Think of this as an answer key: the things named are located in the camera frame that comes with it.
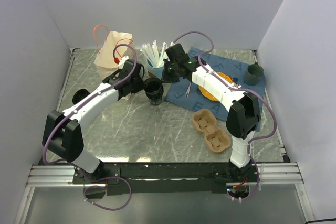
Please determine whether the stack of black lids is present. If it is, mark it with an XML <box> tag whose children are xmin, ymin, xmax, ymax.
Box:
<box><xmin>72</xmin><ymin>89</ymin><xmax>90</xmax><ymax>105</ymax></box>

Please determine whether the blue alphabet placemat cloth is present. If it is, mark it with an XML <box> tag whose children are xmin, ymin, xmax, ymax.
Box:
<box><xmin>165</xmin><ymin>54</ymin><xmax>266</xmax><ymax>121</ymax></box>

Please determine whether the dark green mug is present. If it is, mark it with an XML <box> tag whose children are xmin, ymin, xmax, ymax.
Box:
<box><xmin>243</xmin><ymin>62</ymin><xmax>265</xmax><ymax>86</ymax></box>

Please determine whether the blue straw holder cup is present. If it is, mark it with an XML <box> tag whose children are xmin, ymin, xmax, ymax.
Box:
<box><xmin>146</xmin><ymin>60</ymin><xmax>164</xmax><ymax>80</ymax></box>

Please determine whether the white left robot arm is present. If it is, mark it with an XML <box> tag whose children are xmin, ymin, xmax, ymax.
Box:
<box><xmin>42</xmin><ymin>59</ymin><xmax>145</xmax><ymax>183</ymax></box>

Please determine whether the orange dotted plate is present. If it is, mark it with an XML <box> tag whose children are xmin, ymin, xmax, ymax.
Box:
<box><xmin>198</xmin><ymin>71</ymin><xmax>234</xmax><ymax>103</ymax></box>

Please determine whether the aluminium frame rail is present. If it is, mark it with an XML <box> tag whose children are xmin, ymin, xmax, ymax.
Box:
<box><xmin>26</xmin><ymin>163</ymin><xmax>304</xmax><ymax>187</ymax></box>

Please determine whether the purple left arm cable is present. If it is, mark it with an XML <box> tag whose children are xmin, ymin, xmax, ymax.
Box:
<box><xmin>41</xmin><ymin>44</ymin><xmax>139</xmax><ymax>211</ymax></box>

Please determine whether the brown cardboard cup carrier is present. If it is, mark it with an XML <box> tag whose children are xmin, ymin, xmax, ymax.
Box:
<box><xmin>192</xmin><ymin>109</ymin><xmax>232</xmax><ymax>154</ymax></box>

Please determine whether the silver fork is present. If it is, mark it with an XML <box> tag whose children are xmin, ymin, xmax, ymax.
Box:
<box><xmin>185</xmin><ymin>82</ymin><xmax>192</xmax><ymax>98</ymax></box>

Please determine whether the wrapped white straws bundle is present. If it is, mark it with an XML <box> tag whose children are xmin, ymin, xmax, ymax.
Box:
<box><xmin>140</xmin><ymin>40</ymin><xmax>174</xmax><ymax>68</ymax></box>

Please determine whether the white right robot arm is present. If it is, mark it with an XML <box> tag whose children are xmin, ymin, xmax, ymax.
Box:
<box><xmin>162</xmin><ymin>44</ymin><xmax>261</xmax><ymax>182</ymax></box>

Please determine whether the brown paper takeout bag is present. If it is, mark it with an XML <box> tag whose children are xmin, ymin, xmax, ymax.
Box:
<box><xmin>93</xmin><ymin>31</ymin><xmax>138</xmax><ymax>99</ymax></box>

